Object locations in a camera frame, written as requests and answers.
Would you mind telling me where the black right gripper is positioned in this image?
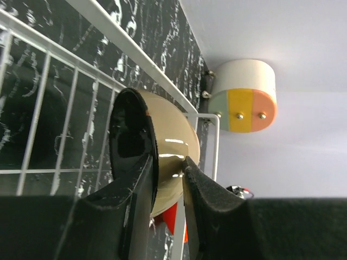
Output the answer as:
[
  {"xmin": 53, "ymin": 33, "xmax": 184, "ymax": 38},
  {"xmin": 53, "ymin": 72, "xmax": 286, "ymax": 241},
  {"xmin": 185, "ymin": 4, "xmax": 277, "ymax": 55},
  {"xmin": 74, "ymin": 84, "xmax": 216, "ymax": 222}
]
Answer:
[{"xmin": 226, "ymin": 186, "xmax": 245, "ymax": 199}]

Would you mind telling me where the pastel round drawer cabinet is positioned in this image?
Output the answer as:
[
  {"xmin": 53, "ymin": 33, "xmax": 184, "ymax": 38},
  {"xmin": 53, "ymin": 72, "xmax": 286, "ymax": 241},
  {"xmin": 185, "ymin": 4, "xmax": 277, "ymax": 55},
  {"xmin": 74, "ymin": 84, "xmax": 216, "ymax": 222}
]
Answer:
[{"xmin": 202, "ymin": 59, "xmax": 278, "ymax": 133}]

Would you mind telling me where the beige bowl black interior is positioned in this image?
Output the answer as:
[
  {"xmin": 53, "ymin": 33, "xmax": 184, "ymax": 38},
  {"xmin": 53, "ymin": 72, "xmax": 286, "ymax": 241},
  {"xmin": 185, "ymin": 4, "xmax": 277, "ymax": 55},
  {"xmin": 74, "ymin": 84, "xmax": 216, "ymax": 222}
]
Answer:
[{"xmin": 108, "ymin": 88, "xmax": 200, "ymax": 217}]

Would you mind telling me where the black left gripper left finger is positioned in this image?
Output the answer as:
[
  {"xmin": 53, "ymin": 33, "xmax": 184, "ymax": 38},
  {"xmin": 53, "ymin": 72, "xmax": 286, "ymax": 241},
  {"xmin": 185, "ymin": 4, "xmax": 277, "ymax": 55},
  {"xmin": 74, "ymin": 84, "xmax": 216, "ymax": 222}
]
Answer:
[{"xmin": 1, "ymin": 155, "xmax": 152, "ymax": 259}]

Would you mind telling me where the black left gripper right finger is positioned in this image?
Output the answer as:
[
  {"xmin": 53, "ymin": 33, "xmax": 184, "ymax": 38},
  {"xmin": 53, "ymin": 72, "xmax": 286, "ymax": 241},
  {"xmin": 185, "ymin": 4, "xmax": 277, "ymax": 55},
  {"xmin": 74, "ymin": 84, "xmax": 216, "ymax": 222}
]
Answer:
[{"xmin": 183, "ymin": 157, "xmax": 346, "ymax": 259}]

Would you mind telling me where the white wire dish rack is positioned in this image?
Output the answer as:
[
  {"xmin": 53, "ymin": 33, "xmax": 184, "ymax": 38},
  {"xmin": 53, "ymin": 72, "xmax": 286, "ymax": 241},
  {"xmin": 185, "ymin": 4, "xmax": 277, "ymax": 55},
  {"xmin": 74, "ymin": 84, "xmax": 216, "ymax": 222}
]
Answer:
[{"xmin": 0, "ymin": 0, "xmax": 221, "ymax": 260}]

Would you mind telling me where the orange plastic bowl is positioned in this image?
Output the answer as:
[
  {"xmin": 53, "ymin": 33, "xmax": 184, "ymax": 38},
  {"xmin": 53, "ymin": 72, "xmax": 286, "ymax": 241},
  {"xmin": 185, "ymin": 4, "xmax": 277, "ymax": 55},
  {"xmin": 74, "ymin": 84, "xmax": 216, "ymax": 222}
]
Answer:
[{"xmin": 161, "ymin": 203, "xmax": 178, "ymax": 235}]

